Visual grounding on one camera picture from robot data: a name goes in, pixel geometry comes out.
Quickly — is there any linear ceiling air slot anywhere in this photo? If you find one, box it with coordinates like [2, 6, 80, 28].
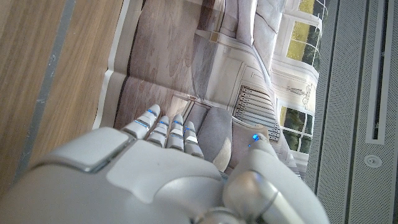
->
[365, 0, 398, 146]

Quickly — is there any round white ceiling fixture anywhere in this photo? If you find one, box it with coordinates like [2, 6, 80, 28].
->
[363, 154, 382, 169]

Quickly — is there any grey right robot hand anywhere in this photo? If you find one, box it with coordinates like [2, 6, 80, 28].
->
[0, 103, 330, 224]

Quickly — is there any printed living room backdrop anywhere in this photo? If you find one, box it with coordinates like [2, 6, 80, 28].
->
[91, 0, 329, 184]

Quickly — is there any grey tape table outline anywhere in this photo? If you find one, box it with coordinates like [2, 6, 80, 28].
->
[12, 0, 77, 184]

